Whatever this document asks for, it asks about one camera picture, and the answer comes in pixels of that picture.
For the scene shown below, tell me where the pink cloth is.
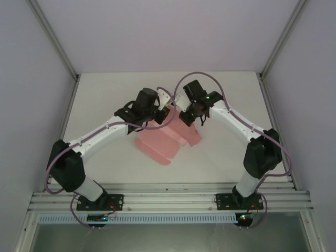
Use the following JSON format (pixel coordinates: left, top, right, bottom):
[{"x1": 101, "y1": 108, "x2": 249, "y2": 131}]
[{"x1": 134, "y1": 104, "x2": 203, "y2": 166}]

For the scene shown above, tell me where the small circuit board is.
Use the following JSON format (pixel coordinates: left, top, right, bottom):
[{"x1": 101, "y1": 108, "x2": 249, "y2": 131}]
[
  {"x1": 86, "y1": 214, "x2": 118, "y2": 224},
  {"x1": 235, "y1": 212, "x2": 256, "y2": 224}
]

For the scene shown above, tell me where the aluminium mounting rail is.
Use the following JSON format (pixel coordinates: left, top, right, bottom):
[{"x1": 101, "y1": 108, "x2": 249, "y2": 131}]
[{"x1": 28, "y1": 181, "x2": 314, "y2": 214}]

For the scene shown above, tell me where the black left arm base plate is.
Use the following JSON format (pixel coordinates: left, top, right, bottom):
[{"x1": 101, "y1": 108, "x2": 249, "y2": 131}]
[{"x1": 76, "y1": 193, "x2": 124, "y2": 212}]

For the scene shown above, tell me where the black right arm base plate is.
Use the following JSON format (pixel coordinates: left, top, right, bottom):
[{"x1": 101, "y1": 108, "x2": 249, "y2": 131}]
[{"x1": 215, "y1": 193, "x2": 264, "y2": 212}]

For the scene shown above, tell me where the aluminium frame post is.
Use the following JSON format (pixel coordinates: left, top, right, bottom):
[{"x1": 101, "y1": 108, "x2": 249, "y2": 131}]
[
  {"x1": 258, "y1": 0, "x2": 309, "y2": 82},
  {"x1": 31, "y1": 0, "x2": 81, "y2": 82}
]

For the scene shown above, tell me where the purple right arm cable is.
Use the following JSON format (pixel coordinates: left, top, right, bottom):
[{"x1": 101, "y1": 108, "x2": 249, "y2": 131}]
[{"x1": 174, "y1": 72, "x2": 293, "y2": 190}]

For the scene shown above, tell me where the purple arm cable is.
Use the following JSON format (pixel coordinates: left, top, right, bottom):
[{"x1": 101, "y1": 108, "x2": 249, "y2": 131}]
[
  {"x1": 45, "y1": 86, "x2": 177, "y2": 196},
  {"x1": 174, "y1": 72, "x2": 293, "y2": 190}
]

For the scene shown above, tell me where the slotted light blue cable duct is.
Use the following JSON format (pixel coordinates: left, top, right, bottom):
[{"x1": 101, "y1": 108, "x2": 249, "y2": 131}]
[{"x1": 38, "y1": 213, "x2": 237, "y2": 224}]

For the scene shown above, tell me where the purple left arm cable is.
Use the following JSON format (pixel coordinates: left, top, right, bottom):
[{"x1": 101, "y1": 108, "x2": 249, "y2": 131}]
[{"x1": 45, "y1": 86, "x2": 177, "y2": 196}]

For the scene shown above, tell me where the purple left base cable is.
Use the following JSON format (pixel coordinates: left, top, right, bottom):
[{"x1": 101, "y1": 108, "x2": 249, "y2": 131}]
[{"x1": 69, "y1": 193, "x2": 96, "y2": 230}]

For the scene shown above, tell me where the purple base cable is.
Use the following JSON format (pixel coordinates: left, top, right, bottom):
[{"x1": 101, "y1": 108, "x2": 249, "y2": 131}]
[
  {"x1": 69, "y1": 193, "x2": 96, "y2": 230},
  {"x1": 246, "y1": 194, "x2": 269, "y2": 229}
]

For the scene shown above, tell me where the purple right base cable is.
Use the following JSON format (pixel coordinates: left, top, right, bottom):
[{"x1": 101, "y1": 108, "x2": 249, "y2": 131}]
[{"x1": 246, "y1": 194, "x2": 269, "y2": 229}]

